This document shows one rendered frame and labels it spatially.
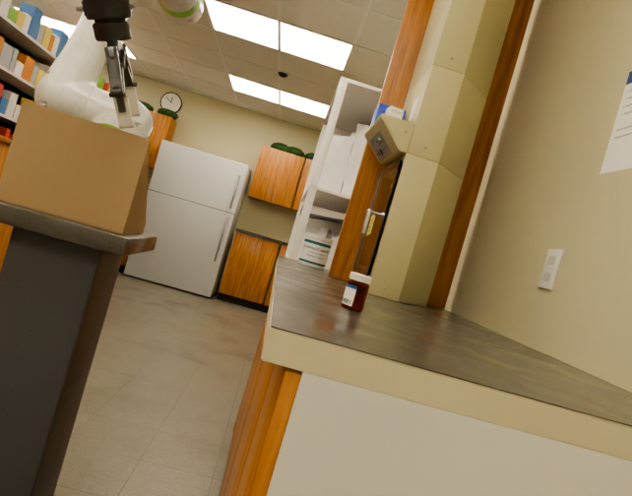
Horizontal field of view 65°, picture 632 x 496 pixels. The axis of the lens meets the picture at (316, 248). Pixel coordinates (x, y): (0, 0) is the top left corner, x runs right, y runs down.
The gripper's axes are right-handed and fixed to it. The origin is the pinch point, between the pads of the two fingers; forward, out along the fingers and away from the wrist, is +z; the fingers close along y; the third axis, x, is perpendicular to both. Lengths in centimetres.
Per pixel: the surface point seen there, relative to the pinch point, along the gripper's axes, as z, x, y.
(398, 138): 18, 76, -28
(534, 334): 63, 98, 24
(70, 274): 30.8, -17.1, 15.4
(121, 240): 22.6, -3.8, 19.2
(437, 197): 38, 89, -22
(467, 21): -15, 103, -40
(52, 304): 36.7, -21.8, 17.7
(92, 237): 21.4, -9.8, 18.4
